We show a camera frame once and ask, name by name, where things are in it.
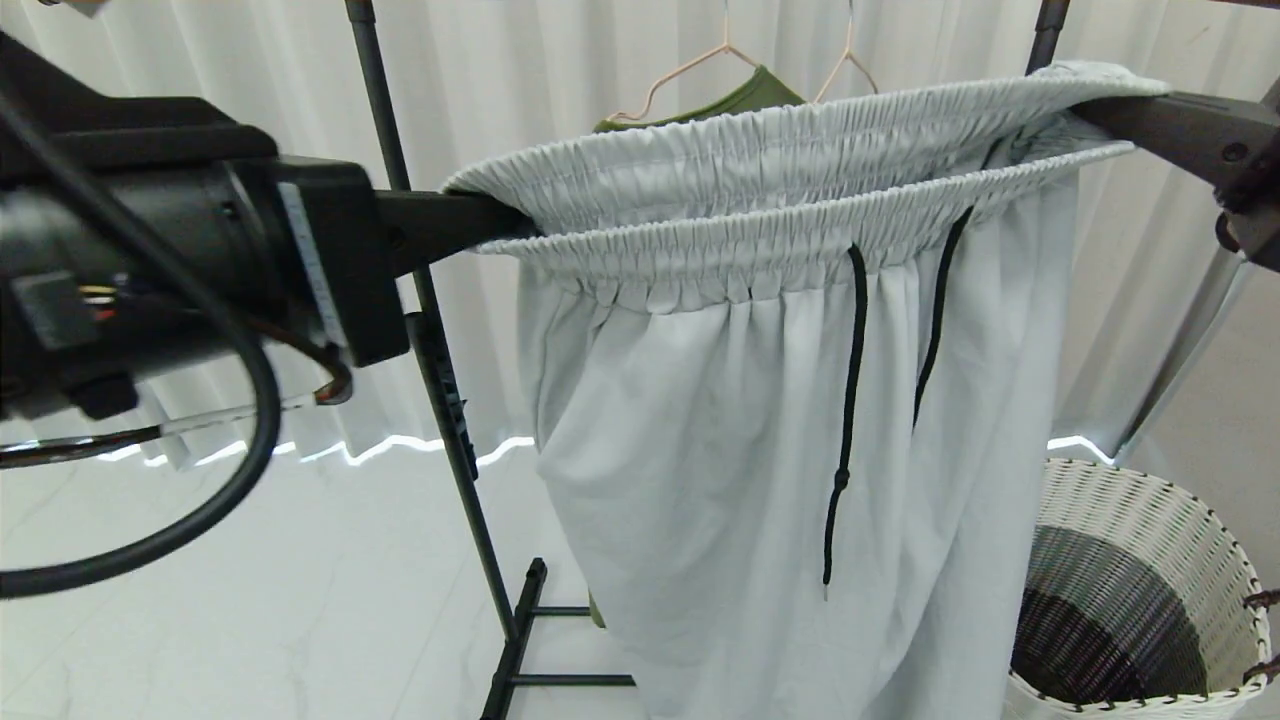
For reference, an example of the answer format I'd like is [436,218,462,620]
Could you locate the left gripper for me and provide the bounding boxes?
[0,155,413,421]

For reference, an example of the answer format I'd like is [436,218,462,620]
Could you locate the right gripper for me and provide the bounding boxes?
[1213,165,1280,273]

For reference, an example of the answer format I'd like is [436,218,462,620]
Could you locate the green long-sleeved shirt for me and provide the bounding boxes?
[588,65,807,631]

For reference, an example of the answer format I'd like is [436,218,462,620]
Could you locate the white laundry basket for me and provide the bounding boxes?
[1005,458,1280,720]

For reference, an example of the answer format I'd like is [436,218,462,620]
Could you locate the white curtain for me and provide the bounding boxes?
[0,0,1280,471]

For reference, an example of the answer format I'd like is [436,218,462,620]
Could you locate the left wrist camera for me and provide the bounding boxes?
[0,30,281,191]

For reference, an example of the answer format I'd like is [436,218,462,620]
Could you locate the pale grey shorts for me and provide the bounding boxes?
[443,60,1171,720]

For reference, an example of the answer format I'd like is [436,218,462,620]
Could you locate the pink clothes hanger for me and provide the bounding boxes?
[610,0,766,126]
[814,0,881,105]

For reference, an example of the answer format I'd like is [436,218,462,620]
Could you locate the black clothes rack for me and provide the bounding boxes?
[345,0,1071,720]

